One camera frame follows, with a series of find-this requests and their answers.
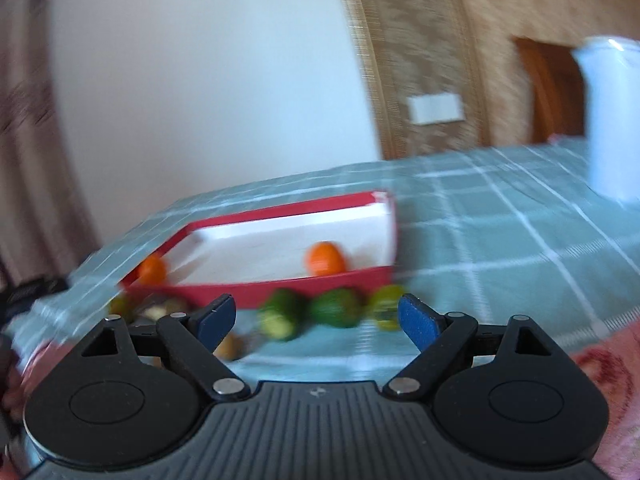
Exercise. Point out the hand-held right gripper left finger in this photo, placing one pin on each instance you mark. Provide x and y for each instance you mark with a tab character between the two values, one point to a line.
219	319

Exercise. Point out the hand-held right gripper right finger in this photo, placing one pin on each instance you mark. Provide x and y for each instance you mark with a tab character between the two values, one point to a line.
417	324

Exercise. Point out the round brown longan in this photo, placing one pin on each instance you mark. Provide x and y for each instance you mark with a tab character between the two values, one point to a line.
229	346

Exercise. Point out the green cucumber piece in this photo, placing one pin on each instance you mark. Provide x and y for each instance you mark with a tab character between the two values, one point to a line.
281	312

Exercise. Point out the red cardboard box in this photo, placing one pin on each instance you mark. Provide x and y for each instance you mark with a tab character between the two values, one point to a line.
360	276

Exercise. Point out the dark green round fruit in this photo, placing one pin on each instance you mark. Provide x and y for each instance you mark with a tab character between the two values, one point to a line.
337	307

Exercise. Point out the light green round fruit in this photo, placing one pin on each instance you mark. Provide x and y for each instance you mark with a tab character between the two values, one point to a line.
120	305

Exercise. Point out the large orange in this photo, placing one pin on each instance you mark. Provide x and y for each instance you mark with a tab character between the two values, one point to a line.
151	270

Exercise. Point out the small orange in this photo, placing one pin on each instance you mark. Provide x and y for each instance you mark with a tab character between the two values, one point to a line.
325	259

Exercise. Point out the green checked blanket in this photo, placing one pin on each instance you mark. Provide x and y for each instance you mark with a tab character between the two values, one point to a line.
500	240

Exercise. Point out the patterned curtain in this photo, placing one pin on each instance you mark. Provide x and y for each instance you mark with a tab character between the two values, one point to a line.
30	125

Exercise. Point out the pink fleece blanket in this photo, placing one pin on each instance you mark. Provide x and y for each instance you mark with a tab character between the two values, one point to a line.
610	390

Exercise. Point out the brown wooden headboard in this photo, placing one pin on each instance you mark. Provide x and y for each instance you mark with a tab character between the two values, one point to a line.
552	95

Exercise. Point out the white kettle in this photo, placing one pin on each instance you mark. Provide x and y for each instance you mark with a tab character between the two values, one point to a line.
612	120

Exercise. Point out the white wall switch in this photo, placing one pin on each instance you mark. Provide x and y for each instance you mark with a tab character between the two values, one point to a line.
435	108

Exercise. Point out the gold wall moulding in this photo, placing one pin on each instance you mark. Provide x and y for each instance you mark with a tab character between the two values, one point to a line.
400	60

